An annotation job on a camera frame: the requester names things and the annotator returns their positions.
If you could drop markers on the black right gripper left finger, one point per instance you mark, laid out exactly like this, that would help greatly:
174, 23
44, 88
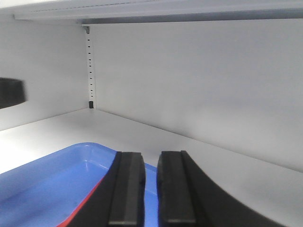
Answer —
119, 199

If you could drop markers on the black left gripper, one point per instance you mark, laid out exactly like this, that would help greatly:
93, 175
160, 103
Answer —
12, 92

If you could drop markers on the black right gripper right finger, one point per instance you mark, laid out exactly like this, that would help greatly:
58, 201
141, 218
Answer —
189, 198

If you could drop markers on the red plastic spoon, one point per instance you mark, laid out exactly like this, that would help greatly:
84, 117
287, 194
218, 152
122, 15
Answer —
67, 221

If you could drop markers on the grey cabinet upper shelf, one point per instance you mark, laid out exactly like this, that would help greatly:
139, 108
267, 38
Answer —
144, 11

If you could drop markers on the blue plastic tray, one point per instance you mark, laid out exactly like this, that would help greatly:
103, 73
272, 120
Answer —
44, 192

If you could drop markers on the left black shelf clip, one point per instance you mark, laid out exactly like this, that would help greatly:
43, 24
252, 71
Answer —
91, 104

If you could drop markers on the left slotted shelf rail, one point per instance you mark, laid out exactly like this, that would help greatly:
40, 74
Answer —
90, 65

